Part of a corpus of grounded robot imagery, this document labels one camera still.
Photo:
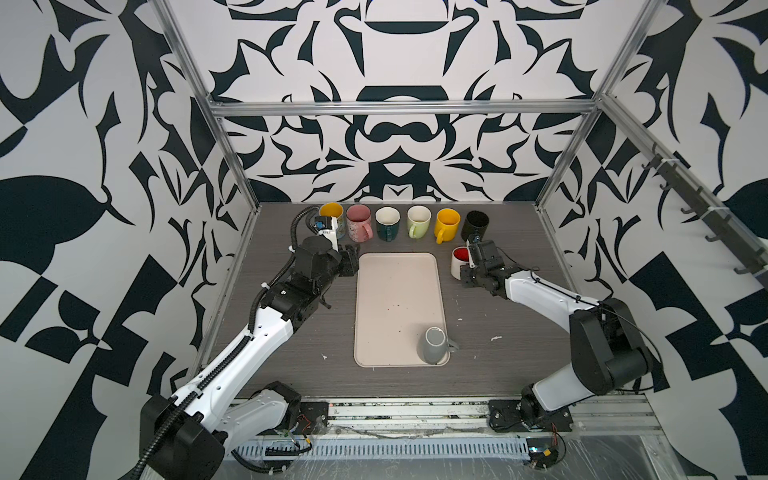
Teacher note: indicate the beige plastic tray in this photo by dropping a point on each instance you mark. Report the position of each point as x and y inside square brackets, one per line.
[398, 297]

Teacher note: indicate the black hook rail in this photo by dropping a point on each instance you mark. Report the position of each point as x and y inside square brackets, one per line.
[701, 204]

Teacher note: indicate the black mug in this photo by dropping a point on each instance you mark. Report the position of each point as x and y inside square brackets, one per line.
[475, 226]

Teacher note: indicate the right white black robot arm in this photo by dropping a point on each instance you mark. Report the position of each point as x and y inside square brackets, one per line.
[607, 348]

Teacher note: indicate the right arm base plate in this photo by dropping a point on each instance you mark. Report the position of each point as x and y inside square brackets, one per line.
[524, 415]

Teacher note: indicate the pink ghost print mug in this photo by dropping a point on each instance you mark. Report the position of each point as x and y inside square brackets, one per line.
[359, 224]

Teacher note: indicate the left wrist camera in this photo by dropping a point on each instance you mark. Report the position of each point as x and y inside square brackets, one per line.
[326, 227]

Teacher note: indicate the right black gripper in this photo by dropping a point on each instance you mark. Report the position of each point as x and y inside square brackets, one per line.
[466, 279]

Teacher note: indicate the grey mug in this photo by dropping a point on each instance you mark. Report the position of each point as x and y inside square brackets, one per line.
[436, 347]

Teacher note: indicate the white cream mug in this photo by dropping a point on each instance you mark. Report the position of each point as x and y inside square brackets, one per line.
[459, 258]

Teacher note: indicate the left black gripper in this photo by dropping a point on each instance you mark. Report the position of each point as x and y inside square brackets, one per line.
[346, 258]

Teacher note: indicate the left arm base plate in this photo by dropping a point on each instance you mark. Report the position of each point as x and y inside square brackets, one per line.
[306, 417]

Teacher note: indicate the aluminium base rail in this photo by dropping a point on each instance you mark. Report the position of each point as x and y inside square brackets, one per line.
[614, 437]

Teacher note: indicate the aluminium frame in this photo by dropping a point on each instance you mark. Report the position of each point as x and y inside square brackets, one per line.
[602, 103]

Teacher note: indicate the light green mug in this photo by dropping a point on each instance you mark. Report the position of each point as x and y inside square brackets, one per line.
[418, 221]

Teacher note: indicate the dark green mug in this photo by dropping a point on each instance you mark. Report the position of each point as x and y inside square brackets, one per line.
[387, 223]

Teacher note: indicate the blue butterfly mug yellow inside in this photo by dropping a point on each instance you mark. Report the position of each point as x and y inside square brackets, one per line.
[336, 211]

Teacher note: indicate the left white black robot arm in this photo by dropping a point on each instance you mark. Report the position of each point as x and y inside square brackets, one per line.
[187, 435]

